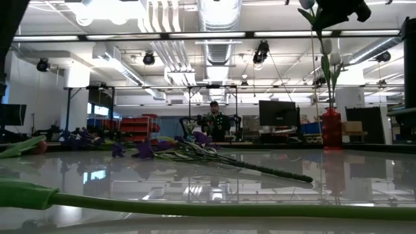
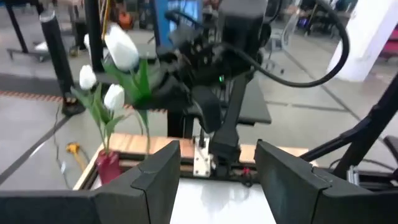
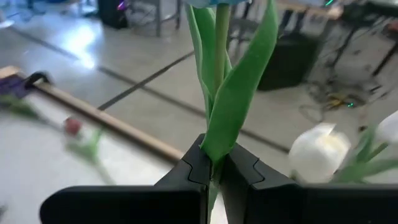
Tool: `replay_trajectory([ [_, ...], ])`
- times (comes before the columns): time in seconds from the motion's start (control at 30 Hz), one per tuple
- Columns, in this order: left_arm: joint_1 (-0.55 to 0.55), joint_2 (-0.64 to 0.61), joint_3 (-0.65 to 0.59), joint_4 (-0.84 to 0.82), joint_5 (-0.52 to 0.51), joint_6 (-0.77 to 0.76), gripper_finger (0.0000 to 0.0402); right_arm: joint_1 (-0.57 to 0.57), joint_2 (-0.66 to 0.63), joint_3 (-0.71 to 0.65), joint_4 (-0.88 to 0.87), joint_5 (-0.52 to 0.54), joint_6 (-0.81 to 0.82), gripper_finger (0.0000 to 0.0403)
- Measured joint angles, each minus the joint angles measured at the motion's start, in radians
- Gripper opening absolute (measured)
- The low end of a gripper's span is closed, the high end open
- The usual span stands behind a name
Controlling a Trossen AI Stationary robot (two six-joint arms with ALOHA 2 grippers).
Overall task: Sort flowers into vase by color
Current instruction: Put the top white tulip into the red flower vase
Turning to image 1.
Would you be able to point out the red storage bin shelf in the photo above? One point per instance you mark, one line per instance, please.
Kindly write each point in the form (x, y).
(138, 125)

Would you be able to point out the black upright rig post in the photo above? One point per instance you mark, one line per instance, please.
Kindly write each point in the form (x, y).
(410, 65)

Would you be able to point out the black computer monitor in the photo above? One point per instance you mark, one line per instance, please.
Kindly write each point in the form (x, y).
(278, 113)
(13, 114)

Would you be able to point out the white artificial tulip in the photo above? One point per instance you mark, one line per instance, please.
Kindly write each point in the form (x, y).
(326, 46)
(307, 3)
(195, 209)
(335, 58)

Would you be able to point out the cardboard box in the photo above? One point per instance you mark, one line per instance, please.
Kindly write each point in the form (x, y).
(352, 126)

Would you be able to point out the black panel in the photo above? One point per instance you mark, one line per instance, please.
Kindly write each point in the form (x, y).
(370, 115)

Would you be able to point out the black beam with light strips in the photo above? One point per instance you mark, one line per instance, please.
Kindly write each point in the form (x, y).
(164, 35)

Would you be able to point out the black background rig frame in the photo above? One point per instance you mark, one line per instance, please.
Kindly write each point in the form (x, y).
(162, 87)

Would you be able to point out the person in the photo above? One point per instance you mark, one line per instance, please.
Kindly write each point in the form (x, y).
(221, 125)

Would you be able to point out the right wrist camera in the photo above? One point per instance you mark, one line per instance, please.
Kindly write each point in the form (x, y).
(363, 11)

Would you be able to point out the background white flower bouquet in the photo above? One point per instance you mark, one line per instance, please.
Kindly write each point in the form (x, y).
(190, 126)

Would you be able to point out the red glass vase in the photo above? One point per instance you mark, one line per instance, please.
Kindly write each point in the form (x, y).
(331, 130)

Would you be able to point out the blue storage bins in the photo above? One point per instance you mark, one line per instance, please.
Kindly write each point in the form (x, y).
(311, 127)

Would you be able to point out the grey desk with laptop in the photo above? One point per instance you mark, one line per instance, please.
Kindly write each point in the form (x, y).
(403, 113)

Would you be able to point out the silver ventilation duct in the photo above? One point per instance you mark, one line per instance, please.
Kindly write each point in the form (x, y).
(219, 48)

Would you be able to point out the red artificial tulip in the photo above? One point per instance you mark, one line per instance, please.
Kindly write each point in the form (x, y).
(40, 148)

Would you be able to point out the small purple flower bunch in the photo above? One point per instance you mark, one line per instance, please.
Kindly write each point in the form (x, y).
(81, 136)

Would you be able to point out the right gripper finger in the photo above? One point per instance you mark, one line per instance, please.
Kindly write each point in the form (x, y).
(326, 23)

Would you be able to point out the black ceiling-mounted camera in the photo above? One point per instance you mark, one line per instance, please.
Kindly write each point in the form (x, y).
(261, 52)
(383, 57)
(149, 58)
(43, 65)

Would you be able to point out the large purple flower bunch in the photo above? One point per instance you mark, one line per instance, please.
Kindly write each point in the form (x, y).
(144, 150)

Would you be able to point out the background black robot arm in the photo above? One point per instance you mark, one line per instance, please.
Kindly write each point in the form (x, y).
(239, 123)

